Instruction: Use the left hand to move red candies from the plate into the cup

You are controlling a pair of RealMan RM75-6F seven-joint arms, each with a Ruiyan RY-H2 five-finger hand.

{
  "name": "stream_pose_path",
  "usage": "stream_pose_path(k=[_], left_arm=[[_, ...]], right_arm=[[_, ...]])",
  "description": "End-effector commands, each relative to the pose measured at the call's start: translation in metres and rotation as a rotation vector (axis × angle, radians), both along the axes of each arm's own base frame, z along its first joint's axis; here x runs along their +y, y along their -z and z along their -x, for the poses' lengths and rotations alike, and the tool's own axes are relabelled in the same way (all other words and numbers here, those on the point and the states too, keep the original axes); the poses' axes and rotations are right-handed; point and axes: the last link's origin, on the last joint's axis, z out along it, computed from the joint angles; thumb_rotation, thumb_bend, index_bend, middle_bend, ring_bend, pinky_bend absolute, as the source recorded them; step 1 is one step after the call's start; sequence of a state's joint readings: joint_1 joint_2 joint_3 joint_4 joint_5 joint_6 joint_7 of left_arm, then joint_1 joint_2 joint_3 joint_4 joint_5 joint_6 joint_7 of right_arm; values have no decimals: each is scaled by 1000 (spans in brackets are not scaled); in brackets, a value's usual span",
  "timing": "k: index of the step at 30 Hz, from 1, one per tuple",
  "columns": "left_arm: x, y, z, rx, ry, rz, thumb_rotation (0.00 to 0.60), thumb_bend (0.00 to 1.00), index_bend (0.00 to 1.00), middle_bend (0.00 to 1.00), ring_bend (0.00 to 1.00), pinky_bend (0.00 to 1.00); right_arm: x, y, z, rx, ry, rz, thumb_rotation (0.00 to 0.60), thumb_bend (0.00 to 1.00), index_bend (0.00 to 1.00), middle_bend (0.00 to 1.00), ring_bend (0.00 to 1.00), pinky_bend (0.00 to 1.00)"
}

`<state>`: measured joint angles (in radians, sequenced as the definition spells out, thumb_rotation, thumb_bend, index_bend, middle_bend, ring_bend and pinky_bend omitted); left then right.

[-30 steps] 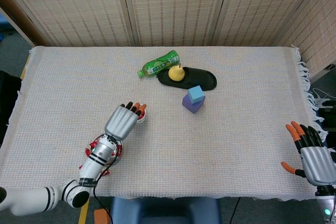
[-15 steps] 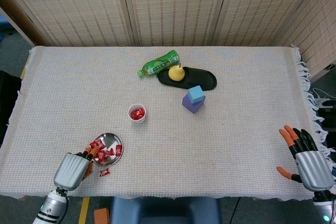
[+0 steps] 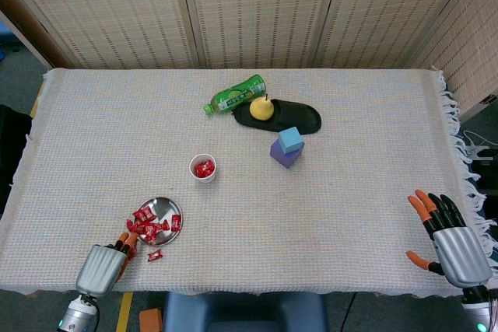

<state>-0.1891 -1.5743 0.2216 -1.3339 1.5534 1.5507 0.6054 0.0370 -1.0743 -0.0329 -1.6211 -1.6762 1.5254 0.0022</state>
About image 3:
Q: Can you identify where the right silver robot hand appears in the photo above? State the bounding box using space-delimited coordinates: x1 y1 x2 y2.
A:
405 188 494 289

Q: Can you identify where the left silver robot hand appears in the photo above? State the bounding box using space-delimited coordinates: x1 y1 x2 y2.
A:
75 232 139 299

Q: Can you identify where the orange block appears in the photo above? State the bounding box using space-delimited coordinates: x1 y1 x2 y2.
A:
139 307 163 332

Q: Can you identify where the black equipment box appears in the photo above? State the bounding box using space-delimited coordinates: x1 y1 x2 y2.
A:
468 159 498 195

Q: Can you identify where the round metal plate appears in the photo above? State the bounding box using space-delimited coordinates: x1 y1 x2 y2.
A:
135 196 184 246

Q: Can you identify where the white paper cup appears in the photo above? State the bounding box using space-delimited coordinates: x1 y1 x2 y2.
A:
188 152 218 184

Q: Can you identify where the white woven tablecloth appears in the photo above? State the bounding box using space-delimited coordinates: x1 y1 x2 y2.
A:
0 65 498 301

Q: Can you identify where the purple foam cube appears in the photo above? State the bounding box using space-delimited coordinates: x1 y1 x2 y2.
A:
270 139 306 169

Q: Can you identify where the light blue foam cube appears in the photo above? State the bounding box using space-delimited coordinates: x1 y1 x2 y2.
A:
277 126 304 154

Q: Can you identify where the black oval plate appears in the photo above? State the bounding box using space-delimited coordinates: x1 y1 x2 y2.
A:
232 98 323 135

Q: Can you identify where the green plastic drink bottle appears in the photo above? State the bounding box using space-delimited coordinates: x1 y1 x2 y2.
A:
203 74 268 116

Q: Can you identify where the woven folding screen panel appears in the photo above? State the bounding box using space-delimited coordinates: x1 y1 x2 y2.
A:
178 0 343 70
406 0 498 115
313 0 479 70
0 0 202 70

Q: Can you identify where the yellow pear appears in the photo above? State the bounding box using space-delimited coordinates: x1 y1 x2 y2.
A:
249 93 275 121

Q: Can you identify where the blue object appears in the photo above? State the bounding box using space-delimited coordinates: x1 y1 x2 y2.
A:
0 23 19 47

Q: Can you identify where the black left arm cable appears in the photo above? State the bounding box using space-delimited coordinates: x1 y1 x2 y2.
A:
91 296 101 332

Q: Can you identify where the white power cable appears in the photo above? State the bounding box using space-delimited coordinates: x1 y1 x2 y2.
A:
461 129 498 164

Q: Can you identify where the thin black floor cable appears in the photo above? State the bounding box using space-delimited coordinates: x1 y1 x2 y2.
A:
340 292 359 331

